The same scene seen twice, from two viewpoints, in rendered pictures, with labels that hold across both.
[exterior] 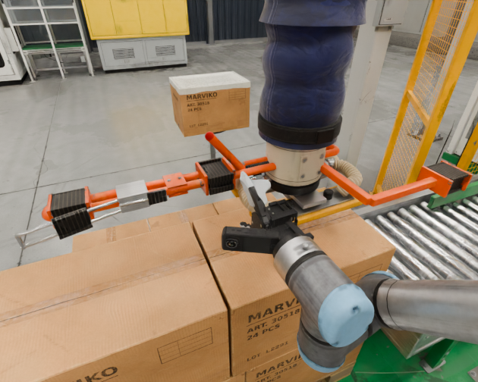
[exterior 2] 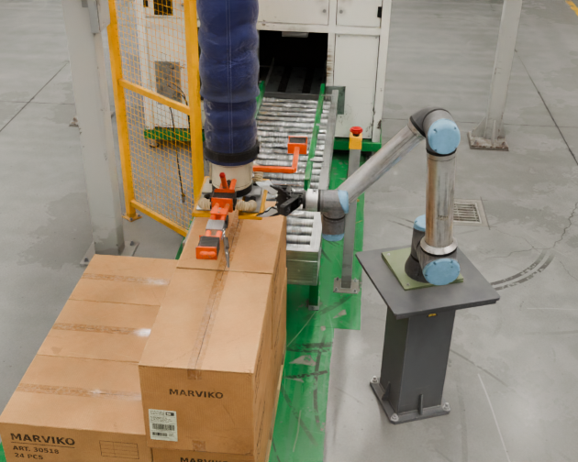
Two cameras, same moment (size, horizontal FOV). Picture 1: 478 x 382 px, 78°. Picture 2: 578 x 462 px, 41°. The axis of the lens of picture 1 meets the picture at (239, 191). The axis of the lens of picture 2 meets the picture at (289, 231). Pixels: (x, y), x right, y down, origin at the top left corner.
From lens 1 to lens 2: 266 cm
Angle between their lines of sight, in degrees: 52
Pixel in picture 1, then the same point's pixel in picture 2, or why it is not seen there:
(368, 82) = (102, 89)
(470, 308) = (366, 173)
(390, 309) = not seen: hidden behind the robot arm
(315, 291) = (333, 198)
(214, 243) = (212, 263)
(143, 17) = not seen: outside the picture
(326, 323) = (344, 203)
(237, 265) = (242, 260)
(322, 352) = (341, 224)
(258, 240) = (294, 202)
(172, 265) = (216, 285)
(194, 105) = not seen: outside the picture
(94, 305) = (220, 322)
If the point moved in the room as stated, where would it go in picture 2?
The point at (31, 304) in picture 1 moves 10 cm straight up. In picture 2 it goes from (193, 347) to (192, 325)
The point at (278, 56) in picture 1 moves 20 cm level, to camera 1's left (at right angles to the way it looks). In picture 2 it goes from (235, 116) to (206, 135)
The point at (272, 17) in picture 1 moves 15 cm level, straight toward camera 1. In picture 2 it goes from (230, 99) to (262, 108)
